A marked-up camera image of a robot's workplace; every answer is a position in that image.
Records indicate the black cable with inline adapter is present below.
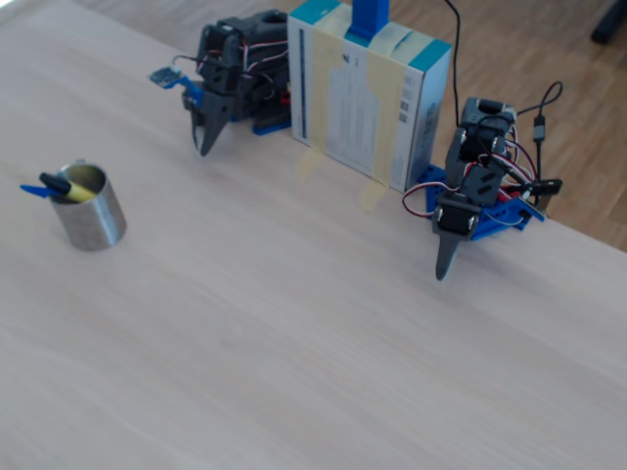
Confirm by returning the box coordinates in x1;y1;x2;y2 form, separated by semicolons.
516;80;564;196

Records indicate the black furniture foot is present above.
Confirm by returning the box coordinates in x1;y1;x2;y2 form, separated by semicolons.
590;0;627;45

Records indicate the blue base plate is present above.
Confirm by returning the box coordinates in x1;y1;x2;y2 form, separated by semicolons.
424;165;546;241
224;110;293;135

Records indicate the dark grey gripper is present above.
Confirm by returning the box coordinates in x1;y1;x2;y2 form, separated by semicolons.
190;61;242;158

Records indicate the thin black camera cable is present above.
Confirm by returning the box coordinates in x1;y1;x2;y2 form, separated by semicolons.
170;54;210;70

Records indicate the blue upright post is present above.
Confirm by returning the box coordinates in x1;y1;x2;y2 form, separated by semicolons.
345;0;391;48

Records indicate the dark grey arm with camera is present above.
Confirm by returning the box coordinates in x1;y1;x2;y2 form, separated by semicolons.
195;9;291;123

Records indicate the camera-less arm gripper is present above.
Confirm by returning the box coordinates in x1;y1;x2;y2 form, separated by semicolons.
430;193;484;283

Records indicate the red white black servo wire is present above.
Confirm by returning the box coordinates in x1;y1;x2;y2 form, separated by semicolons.
402;181;445;220

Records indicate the silver metal cup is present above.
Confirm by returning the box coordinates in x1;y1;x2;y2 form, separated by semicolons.
50;157;128;252

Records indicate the yellow masking tape strip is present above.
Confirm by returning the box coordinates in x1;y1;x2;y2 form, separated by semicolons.
292;19;347;186

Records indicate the dark grey arm without camera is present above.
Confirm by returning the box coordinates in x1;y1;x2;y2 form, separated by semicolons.
443;96;519;207

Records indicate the long black cable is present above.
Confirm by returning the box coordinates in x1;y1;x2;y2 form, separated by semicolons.
442;0;464;131

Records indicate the wrist camera on blue mount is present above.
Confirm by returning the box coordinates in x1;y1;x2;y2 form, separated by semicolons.
148;67;206;112

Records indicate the blue ballpoint pen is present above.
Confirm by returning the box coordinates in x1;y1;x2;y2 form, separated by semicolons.
19;183;55;200

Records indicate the white and teal cardboard box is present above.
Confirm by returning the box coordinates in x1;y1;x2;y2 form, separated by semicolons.
287;0;453;194

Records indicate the yellow highlighter pen black cap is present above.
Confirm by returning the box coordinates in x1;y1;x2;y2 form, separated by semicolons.
38;170;97;203

